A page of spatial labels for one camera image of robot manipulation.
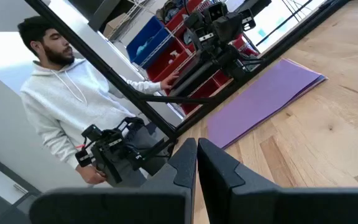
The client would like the blue storage bin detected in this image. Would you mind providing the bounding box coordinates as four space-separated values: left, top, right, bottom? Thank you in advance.
126 15 176 70

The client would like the brown cardboard box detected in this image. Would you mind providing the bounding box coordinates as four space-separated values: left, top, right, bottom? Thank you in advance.
103 12 131 40

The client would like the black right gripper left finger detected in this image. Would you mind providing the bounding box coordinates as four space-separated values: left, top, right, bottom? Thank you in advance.
29 138 198 224

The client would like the wire shelf rack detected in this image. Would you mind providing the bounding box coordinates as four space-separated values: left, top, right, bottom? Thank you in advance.
106 0 157 43

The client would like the black aluminium table frame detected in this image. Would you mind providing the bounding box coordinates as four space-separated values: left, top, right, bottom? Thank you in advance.
23 0 354 166

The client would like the red storage bin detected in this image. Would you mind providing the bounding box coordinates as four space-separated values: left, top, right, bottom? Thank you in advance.
178 70 234 116
165 0 213 34
145 39 197 82

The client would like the person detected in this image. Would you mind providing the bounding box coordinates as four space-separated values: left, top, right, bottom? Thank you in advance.
16 15 180 187

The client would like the purple paper sheet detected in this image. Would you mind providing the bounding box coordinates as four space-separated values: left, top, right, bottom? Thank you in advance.
206 58 328 150

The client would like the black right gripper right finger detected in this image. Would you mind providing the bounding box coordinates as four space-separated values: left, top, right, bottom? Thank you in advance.
196 138 358 224

